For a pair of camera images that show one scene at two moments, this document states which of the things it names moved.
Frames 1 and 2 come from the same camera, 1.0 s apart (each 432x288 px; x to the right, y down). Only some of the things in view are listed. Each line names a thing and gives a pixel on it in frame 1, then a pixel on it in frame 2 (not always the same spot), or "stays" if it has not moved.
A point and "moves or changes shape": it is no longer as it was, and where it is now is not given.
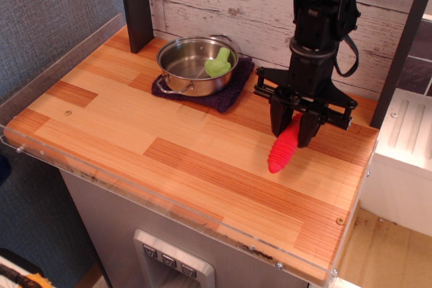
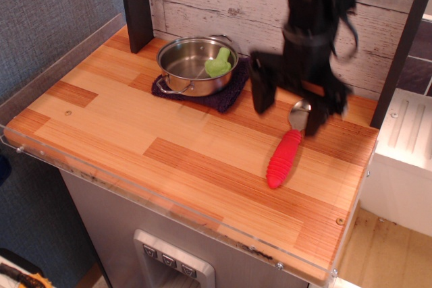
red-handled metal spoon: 285,145 moves or changes shape
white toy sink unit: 398,181 stays
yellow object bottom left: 42,281 stays
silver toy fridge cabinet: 143,245 stays
